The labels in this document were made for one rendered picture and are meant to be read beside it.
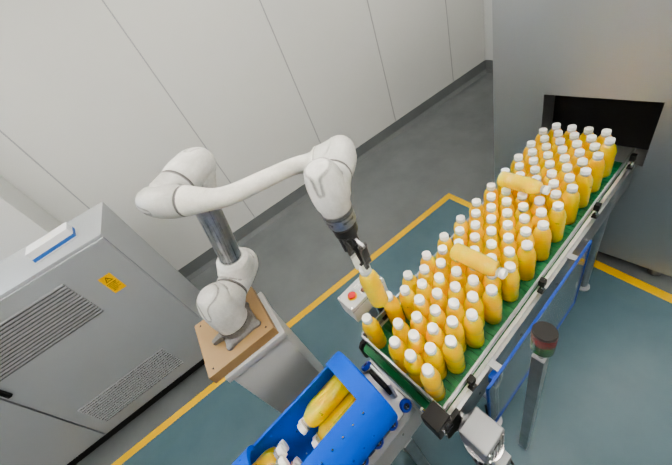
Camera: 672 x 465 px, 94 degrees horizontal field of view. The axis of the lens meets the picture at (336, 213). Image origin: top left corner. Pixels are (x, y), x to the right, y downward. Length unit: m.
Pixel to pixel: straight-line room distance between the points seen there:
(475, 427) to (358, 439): 0.46
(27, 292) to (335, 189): 2.03
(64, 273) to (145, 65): 1.78
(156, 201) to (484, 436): 1.32
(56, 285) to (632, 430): 3.17
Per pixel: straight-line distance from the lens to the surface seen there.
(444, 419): 1.27
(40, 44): 3.33
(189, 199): 1.03
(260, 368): 1.71
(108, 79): 3.31
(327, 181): 0.78
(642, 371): 2.54
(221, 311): 1.48
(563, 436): 2.32
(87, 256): 2.35
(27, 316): 2.58
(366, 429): 1.13
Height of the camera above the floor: 2.23
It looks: 39 degrees down
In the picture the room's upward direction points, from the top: 25 degrees counter-clockwise
